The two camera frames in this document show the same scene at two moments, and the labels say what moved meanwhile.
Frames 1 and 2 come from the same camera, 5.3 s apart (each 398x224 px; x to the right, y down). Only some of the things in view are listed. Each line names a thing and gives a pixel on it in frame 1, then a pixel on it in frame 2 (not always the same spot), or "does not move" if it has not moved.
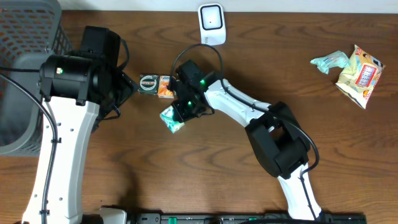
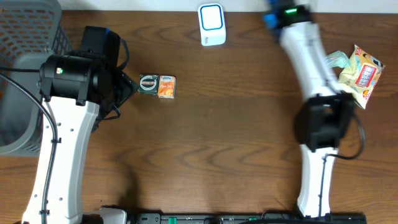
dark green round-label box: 148,84 does not move
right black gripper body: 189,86 -> 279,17
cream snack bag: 359,78 does not move
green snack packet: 334,60 does not move
